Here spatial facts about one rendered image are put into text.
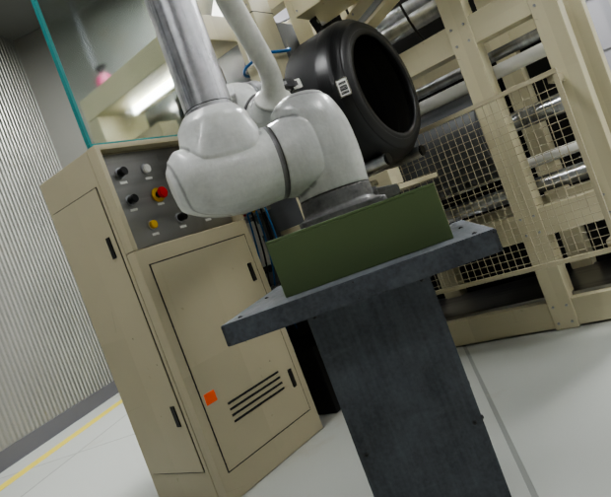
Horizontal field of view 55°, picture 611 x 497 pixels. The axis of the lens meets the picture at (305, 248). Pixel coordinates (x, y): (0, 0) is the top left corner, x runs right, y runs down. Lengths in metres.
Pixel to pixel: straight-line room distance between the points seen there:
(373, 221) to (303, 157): 0.20
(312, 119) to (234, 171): 0.19
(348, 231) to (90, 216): 1.24
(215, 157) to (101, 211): 1.00
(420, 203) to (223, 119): 0.40
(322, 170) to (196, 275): 1.04
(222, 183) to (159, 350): 1.03
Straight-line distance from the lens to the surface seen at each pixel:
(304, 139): 1.17
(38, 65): 6.77
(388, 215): 1.08
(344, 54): 2.10
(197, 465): 2.15
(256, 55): 1.55
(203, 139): 1.15
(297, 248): 1.10
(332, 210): 1.16
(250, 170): 1.13
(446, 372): 1.16
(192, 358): 2.04
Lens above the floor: 0.74
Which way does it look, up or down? 1 degrees down
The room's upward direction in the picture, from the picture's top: 21 degrees counter-clockwise
